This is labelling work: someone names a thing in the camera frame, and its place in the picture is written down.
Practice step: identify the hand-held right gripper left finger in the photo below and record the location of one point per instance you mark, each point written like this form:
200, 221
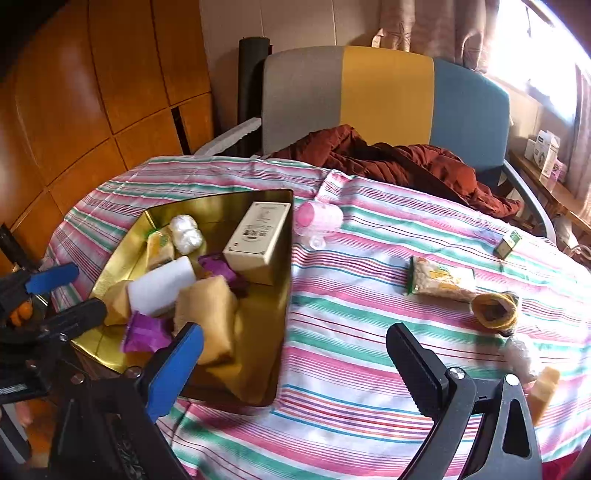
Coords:
175, 369

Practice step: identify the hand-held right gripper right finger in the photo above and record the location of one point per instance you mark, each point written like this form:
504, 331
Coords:
415, 364

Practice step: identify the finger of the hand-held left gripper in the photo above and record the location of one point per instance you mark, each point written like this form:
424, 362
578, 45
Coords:
78, 314
51, 277

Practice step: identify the purple snack packet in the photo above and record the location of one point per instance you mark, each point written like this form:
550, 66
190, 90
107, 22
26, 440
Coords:
145, 334
217, 270

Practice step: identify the large yellow sponge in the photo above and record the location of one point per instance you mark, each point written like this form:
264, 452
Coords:
207, 314

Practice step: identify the white sponge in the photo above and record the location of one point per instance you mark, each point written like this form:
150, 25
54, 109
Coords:
159, 286

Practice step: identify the gold tin box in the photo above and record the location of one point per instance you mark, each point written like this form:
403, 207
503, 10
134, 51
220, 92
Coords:
258, 332

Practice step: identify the cracker snack packet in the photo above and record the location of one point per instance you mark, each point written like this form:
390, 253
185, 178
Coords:
159, 249
438, 279

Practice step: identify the small white plastic bag ball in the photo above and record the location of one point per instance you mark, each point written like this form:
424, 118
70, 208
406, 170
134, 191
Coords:
187, 235

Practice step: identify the beige cardboard box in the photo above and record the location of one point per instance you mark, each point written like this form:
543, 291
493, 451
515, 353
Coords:
258, 240

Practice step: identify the yellow knit sock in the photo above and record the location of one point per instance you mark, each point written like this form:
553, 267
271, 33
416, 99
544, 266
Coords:
494, 314

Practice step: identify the large white plastic bag ball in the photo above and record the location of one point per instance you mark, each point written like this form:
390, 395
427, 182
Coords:
521, 357

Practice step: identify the small yellow sponge piece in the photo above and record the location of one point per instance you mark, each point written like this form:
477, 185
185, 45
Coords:
542, 392

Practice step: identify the small green box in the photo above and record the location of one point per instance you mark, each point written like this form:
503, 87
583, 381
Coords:
508, 243

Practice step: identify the pink plastic cup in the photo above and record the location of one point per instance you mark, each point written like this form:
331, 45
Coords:
318, 219

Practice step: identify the red cloth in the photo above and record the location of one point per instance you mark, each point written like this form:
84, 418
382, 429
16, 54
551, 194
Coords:
561, 470

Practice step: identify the orange wooden cabinet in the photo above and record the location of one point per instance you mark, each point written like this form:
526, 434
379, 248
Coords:
92, 92

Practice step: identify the rust brown jacket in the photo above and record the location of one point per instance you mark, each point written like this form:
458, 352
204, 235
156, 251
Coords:
415, 170

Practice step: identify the wooden shelf table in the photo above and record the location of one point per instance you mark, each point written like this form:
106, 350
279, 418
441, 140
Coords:
561, 196

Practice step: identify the purple printed box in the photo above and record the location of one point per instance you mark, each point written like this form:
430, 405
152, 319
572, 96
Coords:
558, 170

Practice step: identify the white printed box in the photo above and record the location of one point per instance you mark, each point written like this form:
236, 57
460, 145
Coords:
545, 152

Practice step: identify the black roll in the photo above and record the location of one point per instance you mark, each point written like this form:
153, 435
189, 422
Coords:
251, 92

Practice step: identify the grey yellow blue chair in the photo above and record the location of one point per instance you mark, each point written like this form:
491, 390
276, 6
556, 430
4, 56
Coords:
388, 92

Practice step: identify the beige curtain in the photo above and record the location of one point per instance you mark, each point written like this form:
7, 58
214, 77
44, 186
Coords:
438, 27

